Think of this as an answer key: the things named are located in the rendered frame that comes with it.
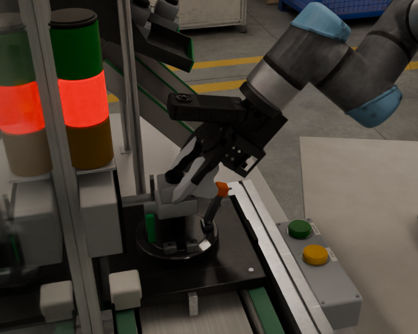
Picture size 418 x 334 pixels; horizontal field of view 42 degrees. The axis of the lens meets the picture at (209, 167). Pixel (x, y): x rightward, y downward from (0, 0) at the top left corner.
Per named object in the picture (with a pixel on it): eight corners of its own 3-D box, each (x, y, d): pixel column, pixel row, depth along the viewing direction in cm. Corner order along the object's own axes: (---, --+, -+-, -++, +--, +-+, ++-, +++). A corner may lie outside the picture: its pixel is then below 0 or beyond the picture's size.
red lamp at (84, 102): (107, 103, 59) (101, 60, 56) (110, 124, 54) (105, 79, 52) (60, 109, 58) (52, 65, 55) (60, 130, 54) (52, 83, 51)
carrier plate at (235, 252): (227, 200, 105) (227, 191, 104) (266, 285, 85) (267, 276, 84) (103, 218, 101) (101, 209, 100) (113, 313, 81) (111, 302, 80)
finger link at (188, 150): (189, 197, 91) (225, 164, 87) (161, 181, 88) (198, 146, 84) (188, 184, 93) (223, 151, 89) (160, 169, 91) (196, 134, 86)
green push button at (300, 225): (305, 226, 98) (306, 217, 97) (314, 240, 94) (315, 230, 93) (284, 229, 97) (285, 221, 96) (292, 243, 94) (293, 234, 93)
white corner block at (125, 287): (139, 287, 85) (137, 267, 83) (143, 307, 82) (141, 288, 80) (109, 291, 85) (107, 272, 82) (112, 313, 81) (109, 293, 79)
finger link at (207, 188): (202, 223, 84) (235, 175, 83) (172, 207, 81) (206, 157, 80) (195, 215, 87) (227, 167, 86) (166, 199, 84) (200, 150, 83)
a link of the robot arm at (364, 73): (428, 69, 77) (371, 20, 76) (384, 130, 76) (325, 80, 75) (399, 81, 85) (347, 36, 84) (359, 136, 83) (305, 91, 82)
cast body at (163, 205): (192, 199, 91) (191, 164, 87) (198, 215, 87) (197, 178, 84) (142, 206, 89) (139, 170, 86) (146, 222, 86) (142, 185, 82)
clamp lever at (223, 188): (211, 219, 93) (227, 182, 89) (213, 226, 91) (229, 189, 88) (192, 215, 91) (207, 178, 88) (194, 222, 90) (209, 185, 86)
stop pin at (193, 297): (196, 309, 84) (196, 290, 82) (198, 315, 83) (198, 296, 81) (188, 311, 84) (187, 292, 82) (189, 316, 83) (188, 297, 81)
